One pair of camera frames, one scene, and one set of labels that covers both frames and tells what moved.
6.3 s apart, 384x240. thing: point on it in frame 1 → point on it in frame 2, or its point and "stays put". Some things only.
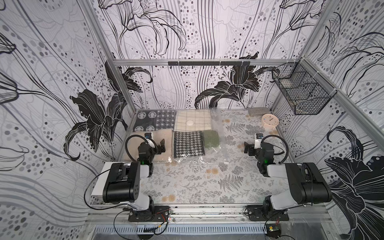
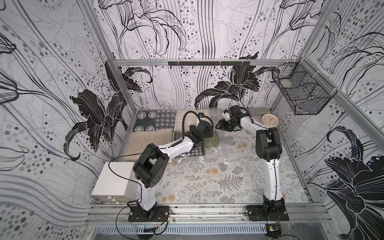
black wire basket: (305, 90) stays put
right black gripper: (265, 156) → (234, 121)
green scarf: (211, 138) stays put
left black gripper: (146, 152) → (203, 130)
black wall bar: (209, 63) stays put
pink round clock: (270, 121) stays put
